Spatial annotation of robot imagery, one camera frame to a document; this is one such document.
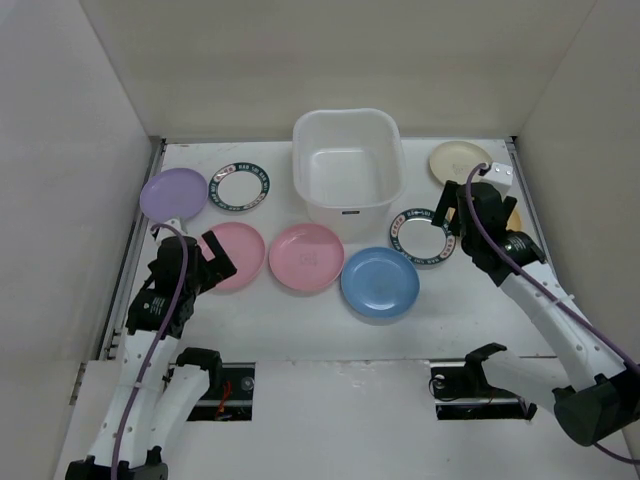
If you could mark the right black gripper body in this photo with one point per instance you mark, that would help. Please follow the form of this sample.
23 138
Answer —
480 215

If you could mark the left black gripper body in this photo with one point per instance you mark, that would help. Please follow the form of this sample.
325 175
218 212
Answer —
196 278

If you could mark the yellow orange plate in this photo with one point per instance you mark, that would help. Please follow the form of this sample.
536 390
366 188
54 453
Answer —
514 222

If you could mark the cream plate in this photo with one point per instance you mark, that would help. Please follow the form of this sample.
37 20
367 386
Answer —
454 160

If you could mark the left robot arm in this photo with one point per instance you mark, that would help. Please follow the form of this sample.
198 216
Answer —
158 387

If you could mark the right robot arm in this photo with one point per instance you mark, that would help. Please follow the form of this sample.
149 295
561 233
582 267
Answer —
598 392

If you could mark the white plastic bin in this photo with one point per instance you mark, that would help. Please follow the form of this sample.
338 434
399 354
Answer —
348 167

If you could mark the left pink plate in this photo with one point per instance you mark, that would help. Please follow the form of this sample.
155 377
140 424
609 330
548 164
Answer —
247 250

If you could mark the pink plate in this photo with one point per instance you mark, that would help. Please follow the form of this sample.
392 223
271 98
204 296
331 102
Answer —
306 257
247 250

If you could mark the right green-rimmed white plate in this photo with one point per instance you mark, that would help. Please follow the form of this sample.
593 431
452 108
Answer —
413 234

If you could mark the green-rimmed white plate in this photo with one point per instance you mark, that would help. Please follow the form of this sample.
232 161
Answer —
413 234
239 187

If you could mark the left green-rimmed white plate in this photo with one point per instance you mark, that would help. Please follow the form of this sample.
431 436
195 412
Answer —
239 187

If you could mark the right pink plate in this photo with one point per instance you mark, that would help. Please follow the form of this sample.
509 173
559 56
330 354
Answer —
306 257

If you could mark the purple plate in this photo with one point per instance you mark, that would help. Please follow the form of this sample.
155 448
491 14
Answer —
174 193

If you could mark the blue plate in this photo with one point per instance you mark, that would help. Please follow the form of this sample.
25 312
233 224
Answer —
380 283

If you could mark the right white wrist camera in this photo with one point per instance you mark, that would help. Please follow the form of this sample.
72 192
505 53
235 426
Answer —
500 176

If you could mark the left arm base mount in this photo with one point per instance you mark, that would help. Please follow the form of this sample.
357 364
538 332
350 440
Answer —
232 399

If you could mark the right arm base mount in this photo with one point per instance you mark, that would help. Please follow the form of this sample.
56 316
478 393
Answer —
458 396

